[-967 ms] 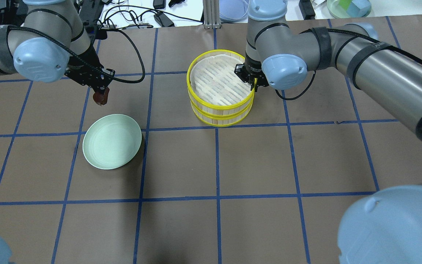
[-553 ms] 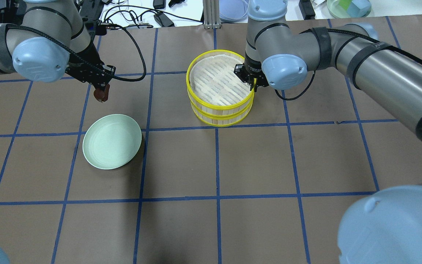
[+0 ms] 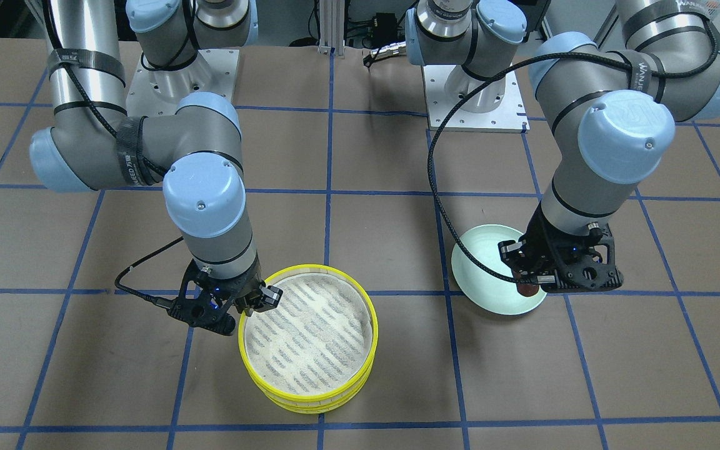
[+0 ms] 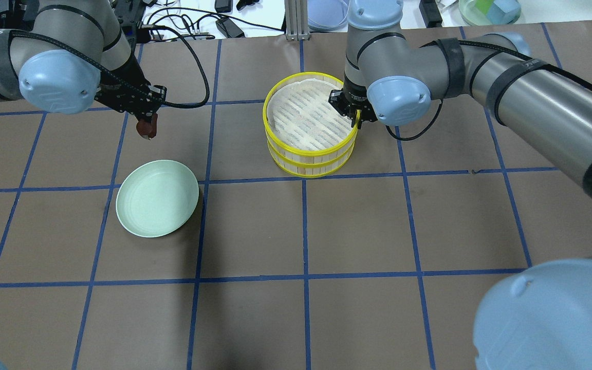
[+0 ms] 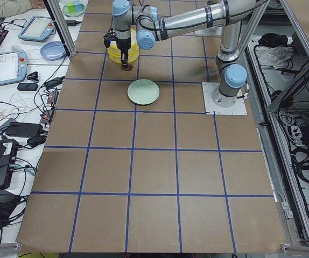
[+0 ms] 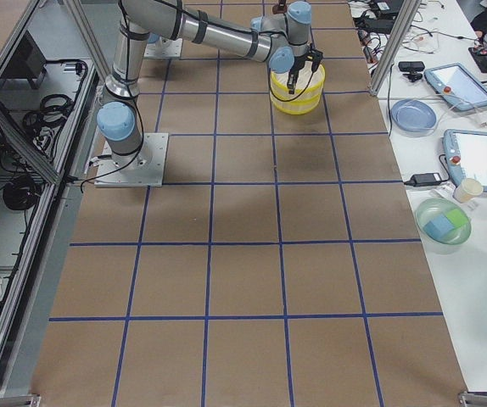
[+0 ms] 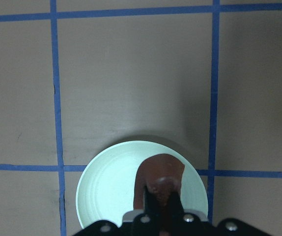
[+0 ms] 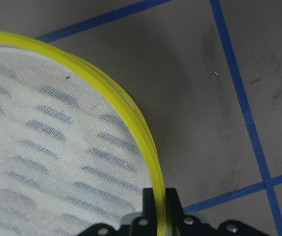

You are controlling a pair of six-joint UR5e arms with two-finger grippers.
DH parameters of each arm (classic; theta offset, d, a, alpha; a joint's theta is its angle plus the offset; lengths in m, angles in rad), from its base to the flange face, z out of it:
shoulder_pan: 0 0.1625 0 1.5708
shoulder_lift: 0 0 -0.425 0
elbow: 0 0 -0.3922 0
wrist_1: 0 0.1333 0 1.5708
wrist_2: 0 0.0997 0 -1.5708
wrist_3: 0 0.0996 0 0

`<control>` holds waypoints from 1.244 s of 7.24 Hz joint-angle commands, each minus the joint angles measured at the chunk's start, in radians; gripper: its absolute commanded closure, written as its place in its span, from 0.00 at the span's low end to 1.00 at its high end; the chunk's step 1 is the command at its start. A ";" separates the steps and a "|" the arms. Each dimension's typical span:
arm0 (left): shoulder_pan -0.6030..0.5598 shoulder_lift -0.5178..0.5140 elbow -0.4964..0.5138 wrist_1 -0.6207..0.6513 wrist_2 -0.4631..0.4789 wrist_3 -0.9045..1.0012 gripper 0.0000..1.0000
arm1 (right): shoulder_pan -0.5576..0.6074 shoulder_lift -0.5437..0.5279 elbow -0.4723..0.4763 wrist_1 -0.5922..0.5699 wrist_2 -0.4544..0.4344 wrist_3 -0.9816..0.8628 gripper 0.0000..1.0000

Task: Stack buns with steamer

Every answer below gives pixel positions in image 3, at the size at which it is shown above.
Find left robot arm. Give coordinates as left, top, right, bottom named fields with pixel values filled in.
left=406, top=1, right=720, bottom=293

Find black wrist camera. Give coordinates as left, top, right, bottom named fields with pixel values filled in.
left=167, top=260, right=236, bottom=336
left=542, top=224, right=624, bottom=294

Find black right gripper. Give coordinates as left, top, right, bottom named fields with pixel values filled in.
left=227, top=256, right=283, bottom=314

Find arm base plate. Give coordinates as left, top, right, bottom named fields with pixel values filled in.
left=126, top=49, right=241, bottom=116
left=422, top=65, right=529, bottom=133

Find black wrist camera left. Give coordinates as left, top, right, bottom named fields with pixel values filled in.
left=542, top=224, right=624, bottom=294

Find light green plate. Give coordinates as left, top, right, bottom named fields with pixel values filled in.
left=451, top=224, right=549, bottom=316

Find brown bun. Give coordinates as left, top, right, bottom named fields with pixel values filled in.
left=516, top=284, right=541, bottom=298

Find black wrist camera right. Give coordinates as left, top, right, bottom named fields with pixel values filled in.
left=167, top=260, right=236, bottom=336

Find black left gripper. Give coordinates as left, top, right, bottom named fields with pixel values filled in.
left=498, top=207, right=585, bottom=285

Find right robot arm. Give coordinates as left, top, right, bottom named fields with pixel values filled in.
left=29, top=1, right=282, bottom=320

